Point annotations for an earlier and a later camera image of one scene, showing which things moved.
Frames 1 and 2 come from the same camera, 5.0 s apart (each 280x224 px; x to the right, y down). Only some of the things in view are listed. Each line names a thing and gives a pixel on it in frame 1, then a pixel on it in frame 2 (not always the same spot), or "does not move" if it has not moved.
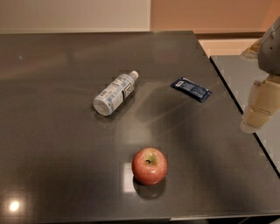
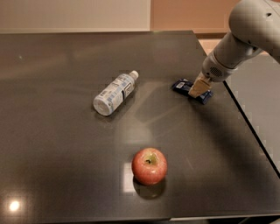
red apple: [149, 166] does not move
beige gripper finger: [264, 102] → [200, 86]
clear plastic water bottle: [116, 93] does not move
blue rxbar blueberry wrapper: [192, 89] does not move
